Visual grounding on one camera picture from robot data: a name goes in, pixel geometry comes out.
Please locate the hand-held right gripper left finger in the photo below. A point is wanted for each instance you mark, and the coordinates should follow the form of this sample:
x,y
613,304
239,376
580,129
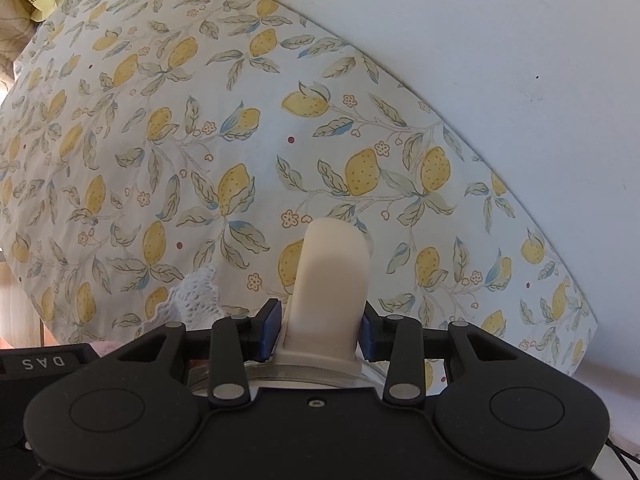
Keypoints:
x,y
270,332

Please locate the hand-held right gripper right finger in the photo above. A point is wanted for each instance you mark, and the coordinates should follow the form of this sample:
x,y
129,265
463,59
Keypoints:
x,y
371,337

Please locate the glass kettle with cream lid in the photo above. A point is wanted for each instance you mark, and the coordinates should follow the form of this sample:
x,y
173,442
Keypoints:
x,y
325,285

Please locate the pink and grey dishcloth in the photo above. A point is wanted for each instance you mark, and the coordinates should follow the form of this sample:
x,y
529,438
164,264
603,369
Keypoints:
x,y
195,300

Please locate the lemon print tablecloth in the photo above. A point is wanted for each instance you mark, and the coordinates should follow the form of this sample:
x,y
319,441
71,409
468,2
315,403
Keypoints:
x,y
250,110

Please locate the beige patterned fabric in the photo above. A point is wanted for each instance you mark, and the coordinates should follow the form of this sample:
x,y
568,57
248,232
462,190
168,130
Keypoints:
x,y
12,35

